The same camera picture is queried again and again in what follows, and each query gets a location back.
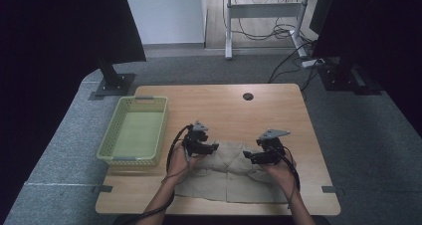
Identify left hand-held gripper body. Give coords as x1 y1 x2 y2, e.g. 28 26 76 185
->
182 119 209 156

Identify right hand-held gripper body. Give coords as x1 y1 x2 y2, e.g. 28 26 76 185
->
256 128 292 164

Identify beige shorts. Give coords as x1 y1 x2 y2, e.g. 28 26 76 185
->
173 139 290 205

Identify green plastic basket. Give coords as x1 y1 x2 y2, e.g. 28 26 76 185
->
96 96 169 167

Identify person's left hand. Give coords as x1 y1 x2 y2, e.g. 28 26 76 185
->
165 141 204 183

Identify person's right hand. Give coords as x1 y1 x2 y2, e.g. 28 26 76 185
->
262 156 299 196

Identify white power strip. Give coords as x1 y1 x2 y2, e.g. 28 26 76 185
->
301 58 326 69

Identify black metal stand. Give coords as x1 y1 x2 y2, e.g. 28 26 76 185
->
94 57 137 98

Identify black monitor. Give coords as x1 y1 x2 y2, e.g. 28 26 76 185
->
309 0 336 36

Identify black curtain with stand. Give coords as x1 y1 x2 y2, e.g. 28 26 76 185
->
312 0 422 137

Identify large black curtain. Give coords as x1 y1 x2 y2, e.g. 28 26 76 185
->
0 0 147 219

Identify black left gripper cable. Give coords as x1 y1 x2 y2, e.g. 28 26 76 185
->
118 123 194 225

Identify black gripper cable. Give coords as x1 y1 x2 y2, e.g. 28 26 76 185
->
271 144 302 193
118 123 194 225

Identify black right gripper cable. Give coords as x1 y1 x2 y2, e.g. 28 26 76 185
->
271 144 302 193

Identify black floor cable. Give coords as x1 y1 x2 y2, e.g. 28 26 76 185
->
267 40 315 85

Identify black stand base plate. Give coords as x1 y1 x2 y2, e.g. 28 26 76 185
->
316 64 384 97

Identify bundle of black cables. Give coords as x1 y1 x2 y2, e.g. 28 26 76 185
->
231 0 314 42

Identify white desk frame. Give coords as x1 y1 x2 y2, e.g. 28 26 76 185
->
215 0 315 61

